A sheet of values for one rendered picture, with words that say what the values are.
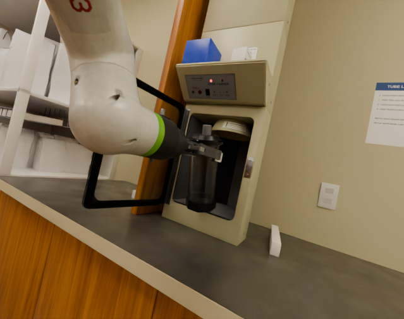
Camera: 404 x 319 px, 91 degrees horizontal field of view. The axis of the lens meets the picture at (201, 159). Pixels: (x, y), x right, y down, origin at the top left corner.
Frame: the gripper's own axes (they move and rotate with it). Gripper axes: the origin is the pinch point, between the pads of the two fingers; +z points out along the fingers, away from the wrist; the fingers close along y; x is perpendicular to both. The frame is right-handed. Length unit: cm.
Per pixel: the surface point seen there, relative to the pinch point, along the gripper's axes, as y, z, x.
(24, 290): 49, -16, 60
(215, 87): 3.1, 3.8, -23.7
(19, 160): 124, 1, 25
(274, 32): -11.3, 10.1, -46.0
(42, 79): 125, 3, -28
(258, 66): -11.6, -0.4, -28.1
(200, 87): 9.2, 4.0, -23.5
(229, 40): 5.0, 10.1, -45.1
